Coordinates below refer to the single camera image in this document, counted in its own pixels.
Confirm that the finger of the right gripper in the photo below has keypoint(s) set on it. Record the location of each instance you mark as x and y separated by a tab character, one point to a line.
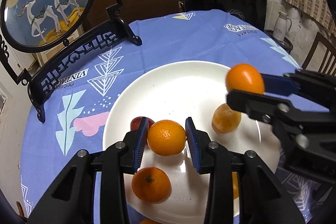
313	86
267	109

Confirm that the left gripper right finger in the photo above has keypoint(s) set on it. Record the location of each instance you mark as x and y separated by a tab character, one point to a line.
262	198

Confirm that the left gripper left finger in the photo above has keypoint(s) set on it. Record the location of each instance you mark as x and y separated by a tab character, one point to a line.
70	197

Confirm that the orange tangerine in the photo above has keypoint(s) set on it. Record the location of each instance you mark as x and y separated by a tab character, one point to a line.
235	185
166	138
245	77
151	184
148	221

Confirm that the wooden chair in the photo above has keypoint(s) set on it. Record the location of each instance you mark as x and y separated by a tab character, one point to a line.
321	56

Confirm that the small round side table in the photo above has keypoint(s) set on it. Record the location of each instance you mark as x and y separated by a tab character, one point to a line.
285	44

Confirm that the tan round fruit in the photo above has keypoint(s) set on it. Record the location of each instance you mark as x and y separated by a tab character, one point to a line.
225	119

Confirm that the white thermos jug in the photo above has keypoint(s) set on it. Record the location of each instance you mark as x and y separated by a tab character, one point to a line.
282	26

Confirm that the blue patterned tablecloth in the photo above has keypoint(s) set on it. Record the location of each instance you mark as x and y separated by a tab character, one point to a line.
77	110

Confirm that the red apple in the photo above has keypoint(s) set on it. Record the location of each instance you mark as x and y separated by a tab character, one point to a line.
134	125

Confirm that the white round plate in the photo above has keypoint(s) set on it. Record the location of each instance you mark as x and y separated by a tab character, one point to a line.
168	95

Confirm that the round deer screen on stand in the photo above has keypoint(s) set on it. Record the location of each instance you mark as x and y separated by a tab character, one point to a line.
36	26

